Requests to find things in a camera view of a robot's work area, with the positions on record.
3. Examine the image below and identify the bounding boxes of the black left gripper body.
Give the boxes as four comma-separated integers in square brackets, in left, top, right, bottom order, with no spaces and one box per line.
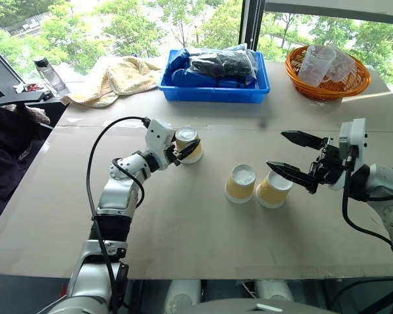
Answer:
[164,143,184,166]

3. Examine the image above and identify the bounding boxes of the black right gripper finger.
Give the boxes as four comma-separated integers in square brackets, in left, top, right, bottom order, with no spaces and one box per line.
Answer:
[265,160,320,195]
[280,130,329,151]

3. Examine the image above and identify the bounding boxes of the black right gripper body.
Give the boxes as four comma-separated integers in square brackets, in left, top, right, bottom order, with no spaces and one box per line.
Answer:
[309,137,347,186]

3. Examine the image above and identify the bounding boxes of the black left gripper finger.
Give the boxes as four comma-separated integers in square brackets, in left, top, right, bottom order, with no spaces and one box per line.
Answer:
[178,139,202,162]

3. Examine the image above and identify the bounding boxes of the yellow paper cup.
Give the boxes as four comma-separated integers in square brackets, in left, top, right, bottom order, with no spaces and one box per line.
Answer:
[224,164,257,204]
[174,126,204,165]
[255,170,294,209]

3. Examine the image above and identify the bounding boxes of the orange woven basket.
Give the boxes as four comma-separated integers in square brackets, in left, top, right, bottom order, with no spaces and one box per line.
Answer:
[284,45,372,102]

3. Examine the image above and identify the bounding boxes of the blue plastic bin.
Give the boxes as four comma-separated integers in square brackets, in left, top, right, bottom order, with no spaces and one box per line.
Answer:
[157,49,271,103]

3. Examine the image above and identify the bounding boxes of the blue packets in bin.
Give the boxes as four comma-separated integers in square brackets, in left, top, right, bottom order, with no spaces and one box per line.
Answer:
[166,48,260,88]

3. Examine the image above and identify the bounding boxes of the clear plastic measuring cup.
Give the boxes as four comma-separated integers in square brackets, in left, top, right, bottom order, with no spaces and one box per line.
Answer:
[297,44,338,88]
[326,48,358,84]

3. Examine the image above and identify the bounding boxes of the clear bag of black items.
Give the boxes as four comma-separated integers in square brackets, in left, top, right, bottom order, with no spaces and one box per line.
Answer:
[185,44,259,83]

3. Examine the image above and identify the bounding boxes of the pale yellow towel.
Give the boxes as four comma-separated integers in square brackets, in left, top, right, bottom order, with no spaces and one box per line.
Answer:
[60,55,163,109]

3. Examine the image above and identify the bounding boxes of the white rounded shape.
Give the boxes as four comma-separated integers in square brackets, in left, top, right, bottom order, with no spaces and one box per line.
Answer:
[163,279,202,314]
[254,279,295,304]

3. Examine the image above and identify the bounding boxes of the silver robot torso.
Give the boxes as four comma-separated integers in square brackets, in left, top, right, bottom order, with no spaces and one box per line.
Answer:
[185,298,339,314]

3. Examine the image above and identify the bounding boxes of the clear water bottle black cap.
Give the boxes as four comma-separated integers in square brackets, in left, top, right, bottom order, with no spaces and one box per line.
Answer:
[33,56,67,93]

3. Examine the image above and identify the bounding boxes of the black flat stand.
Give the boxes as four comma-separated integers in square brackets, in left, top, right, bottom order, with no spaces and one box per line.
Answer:
[0,90,55,107]

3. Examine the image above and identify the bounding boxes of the dark clothing pile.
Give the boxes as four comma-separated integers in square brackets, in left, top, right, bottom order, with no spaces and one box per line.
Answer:
[0,102,53,203]

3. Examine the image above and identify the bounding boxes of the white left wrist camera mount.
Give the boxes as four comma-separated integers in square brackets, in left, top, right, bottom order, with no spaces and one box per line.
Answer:
[145,119,178,171]

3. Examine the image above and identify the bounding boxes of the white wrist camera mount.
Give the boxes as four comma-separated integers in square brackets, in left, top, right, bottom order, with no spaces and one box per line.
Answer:
[329,118,369,191]
[145,119,178,171]

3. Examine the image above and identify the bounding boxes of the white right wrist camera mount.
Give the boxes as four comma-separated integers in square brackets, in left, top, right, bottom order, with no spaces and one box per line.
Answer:
[329,118,369,191]

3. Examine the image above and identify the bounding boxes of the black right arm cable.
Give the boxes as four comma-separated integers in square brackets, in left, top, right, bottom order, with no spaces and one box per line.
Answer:
[341,156,393,249]

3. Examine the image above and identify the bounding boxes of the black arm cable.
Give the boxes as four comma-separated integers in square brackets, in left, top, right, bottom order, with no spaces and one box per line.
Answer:
[341,156,393,249]
[86,116,151,314]

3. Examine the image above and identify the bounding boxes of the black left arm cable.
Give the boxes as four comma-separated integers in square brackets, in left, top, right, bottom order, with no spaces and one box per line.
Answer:
[86,116,151,314]

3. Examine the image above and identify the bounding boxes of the black window frame post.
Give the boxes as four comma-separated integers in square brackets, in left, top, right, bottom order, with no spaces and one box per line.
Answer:
[240,0,267,53]

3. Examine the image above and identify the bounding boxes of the black floor cables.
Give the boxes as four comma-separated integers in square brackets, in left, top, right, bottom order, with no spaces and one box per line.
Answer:
[326,277,393,314]

